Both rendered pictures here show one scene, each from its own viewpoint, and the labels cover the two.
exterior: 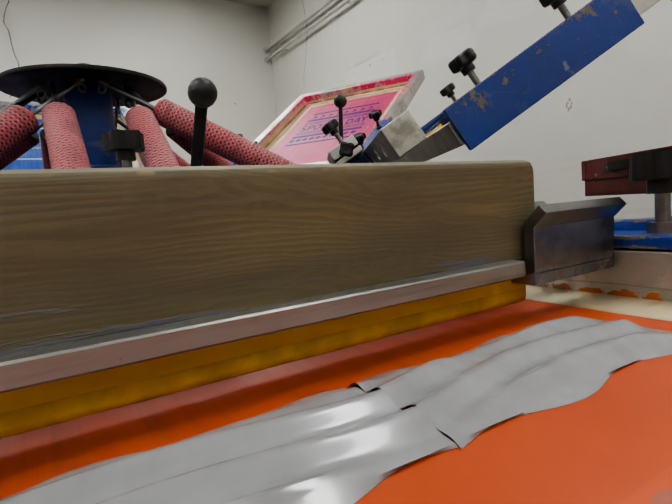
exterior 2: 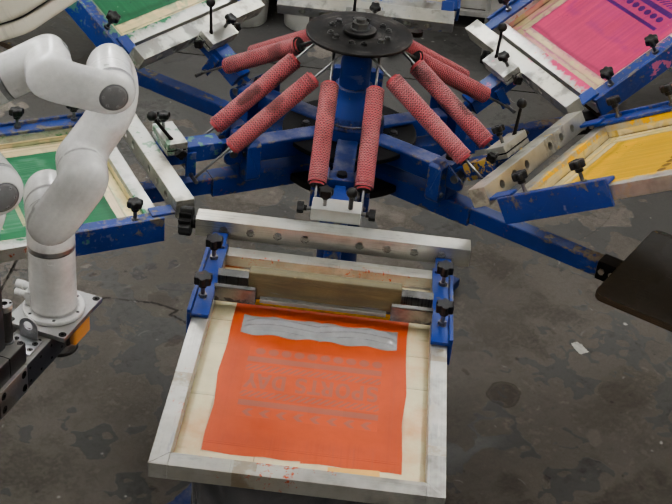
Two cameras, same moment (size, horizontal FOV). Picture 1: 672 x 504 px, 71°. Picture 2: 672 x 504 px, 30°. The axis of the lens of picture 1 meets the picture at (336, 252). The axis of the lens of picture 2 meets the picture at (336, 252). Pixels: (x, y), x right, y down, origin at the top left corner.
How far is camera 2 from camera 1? 2.74 m
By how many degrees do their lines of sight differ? 41
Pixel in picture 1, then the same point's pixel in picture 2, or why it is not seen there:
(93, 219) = (285, 283)
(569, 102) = not seen: outside the picture
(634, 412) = (346, 350)
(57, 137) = (320, 118)
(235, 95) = not seen: outside the picture
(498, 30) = not seen: outside the picture
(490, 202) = (381, 296)
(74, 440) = (276, 310)
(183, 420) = (292, 315)
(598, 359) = (361, 342)
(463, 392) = (330, 335)
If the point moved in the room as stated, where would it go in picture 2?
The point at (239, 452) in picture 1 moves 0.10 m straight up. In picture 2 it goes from (293, 326) to (296, 291)
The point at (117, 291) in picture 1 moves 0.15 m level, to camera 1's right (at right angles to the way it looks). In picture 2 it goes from (286, 293) to (338, 320)
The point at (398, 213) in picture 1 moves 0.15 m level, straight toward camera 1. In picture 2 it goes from (349, 293) to (303, 318)
